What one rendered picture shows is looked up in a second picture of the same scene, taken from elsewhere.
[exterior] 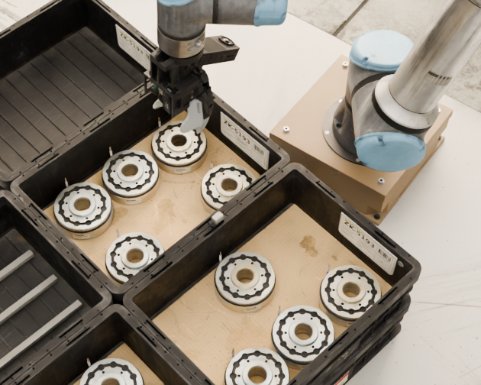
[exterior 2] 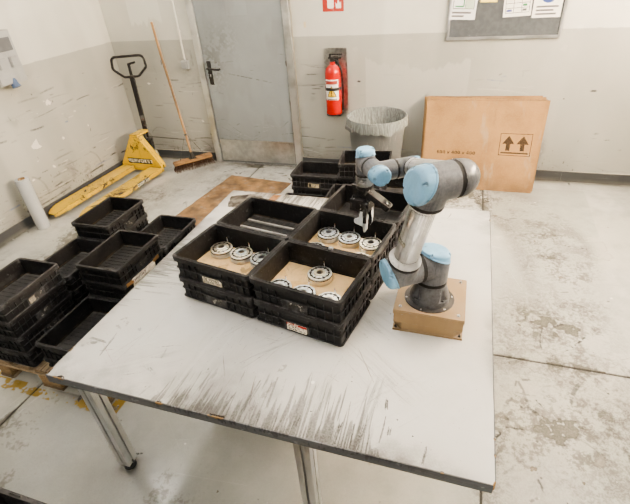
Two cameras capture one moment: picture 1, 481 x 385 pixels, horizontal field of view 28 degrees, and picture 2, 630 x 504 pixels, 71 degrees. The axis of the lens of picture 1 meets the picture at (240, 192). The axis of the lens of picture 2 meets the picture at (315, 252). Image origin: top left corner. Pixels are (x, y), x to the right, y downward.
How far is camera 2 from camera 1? 1.51 m
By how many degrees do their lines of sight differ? 54
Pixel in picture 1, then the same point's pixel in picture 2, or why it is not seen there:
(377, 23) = (620, 388)
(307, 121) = not seen: hidden behind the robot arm
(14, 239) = not seen: hidden behind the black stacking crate
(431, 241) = (396, 349)
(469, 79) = not seen: outside the picture
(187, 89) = (357, 201)
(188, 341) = (290, 272)
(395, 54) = (431, 251)
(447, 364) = (332, 369)
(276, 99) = not seen: hidden behind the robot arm
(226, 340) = (294, 280)
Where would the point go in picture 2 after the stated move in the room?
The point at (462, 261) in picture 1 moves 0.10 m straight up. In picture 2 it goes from (392, 362) to (392, 343)
